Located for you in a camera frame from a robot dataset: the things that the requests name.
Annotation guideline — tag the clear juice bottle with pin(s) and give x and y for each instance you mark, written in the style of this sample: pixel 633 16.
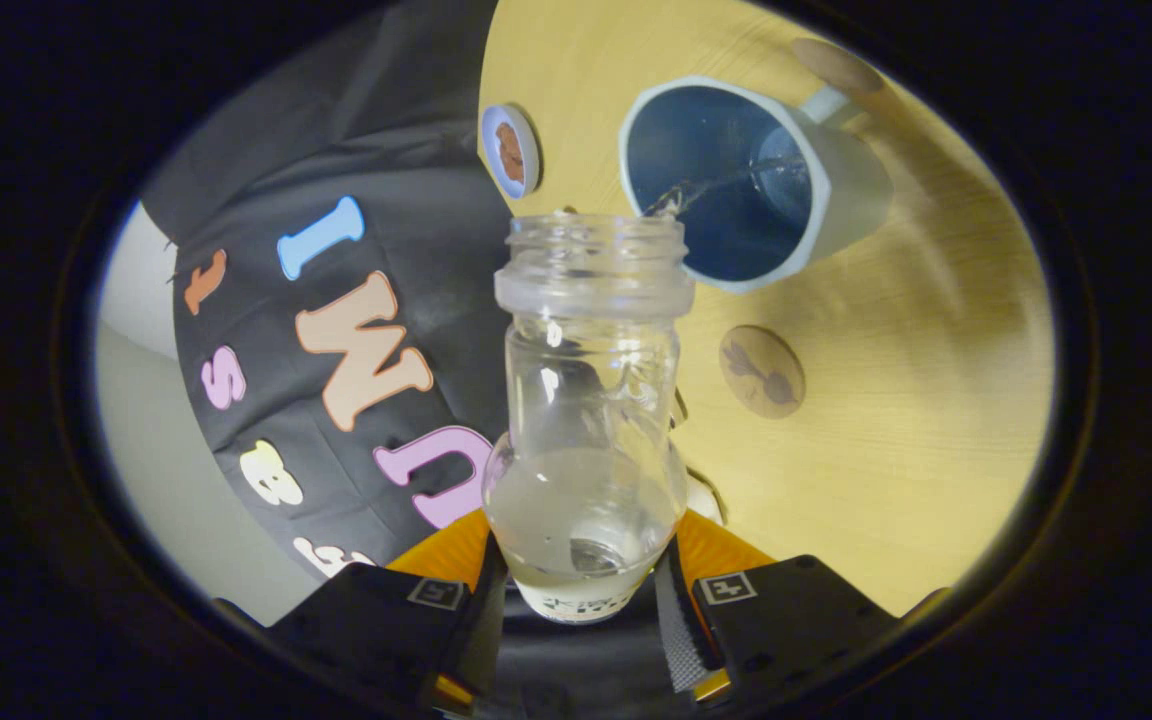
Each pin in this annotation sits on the clear juice bottle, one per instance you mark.
pixel 586 420

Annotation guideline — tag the blue plate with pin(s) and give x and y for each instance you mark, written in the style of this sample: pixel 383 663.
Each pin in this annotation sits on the blue plate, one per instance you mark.
pixel 530 150

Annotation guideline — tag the black backdrop cloth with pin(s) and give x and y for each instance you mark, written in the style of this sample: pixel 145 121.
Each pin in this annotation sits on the black backdrop cloth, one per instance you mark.
pixel 416 130

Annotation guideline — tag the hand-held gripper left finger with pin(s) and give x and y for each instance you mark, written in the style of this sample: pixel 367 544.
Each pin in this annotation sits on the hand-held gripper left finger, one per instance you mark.
pixel 471 640

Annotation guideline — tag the round cork coaster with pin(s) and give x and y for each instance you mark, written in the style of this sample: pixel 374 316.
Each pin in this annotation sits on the round cork coaster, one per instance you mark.
pixel 761 371

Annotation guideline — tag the white cup blue inside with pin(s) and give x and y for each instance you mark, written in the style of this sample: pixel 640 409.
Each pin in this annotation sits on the white cup blue inside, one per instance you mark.
pixel 851 190

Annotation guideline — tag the wooden table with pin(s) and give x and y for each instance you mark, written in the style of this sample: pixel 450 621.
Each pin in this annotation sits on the wooden table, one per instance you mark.
pixel 896 400

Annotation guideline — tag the brown food piece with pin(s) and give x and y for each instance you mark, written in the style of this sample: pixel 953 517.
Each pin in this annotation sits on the brown food piece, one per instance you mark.
pixel 509 138
pixel 513 166

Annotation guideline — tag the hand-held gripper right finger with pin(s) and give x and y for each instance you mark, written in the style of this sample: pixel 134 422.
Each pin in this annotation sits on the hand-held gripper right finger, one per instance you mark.
pixel 681 630

